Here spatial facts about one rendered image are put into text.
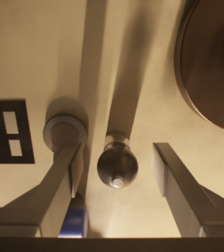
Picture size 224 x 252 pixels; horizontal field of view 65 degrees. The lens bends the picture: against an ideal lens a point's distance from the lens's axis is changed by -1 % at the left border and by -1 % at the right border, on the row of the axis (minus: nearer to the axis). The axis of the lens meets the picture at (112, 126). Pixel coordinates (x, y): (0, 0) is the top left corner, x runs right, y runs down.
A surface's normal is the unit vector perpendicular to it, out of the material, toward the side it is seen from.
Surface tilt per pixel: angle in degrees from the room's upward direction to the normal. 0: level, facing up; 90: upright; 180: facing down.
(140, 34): 90
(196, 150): 90
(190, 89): 90
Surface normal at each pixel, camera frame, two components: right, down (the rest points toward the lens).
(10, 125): -0.01, 0.29
